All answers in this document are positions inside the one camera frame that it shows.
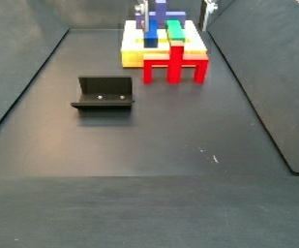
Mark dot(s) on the red cross-shaped block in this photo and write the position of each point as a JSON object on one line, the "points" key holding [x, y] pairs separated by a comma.
{"points": [[175, 61]]}

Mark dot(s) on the yellow slotted base board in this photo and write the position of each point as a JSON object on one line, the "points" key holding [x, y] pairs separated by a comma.
{"points": [[133, 49]]}

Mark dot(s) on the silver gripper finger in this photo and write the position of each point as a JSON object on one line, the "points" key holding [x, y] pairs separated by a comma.
{"points": [[210, 8], [142, 11]]}

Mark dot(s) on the purple cross-shaped block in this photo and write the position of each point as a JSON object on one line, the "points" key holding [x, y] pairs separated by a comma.
{"points": [[161, 14]]}

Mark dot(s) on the green rectangular bar block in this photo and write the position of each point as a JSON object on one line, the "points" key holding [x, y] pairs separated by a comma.
{"points": [[175, 30]]}

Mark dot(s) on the black angled bracket holder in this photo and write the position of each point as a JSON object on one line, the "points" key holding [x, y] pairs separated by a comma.
{"points": [[105, 92]]}

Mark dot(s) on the blue rectangular bar block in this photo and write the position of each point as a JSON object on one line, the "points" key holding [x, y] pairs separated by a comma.
{"points": [[151, 36]]}

